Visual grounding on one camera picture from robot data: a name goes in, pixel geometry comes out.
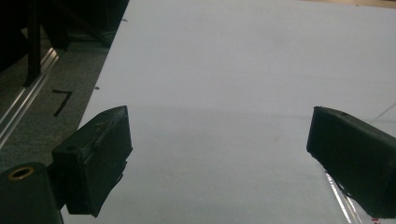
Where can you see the wooden table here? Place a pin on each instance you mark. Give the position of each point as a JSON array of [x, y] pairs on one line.
[[373, 3]]

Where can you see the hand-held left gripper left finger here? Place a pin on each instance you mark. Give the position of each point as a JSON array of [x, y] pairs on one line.
[[93, 161]]

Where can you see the black curtain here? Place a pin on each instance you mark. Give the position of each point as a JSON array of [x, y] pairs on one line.
[[12, 31]]

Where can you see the black metal stand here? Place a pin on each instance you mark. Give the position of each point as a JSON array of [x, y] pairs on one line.
[[33, 40]]

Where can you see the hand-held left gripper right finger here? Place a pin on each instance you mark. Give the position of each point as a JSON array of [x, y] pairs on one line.
[[355, 158]]

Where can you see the aluminium floor rail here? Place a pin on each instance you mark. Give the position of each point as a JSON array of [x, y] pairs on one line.
[[28, 93]]

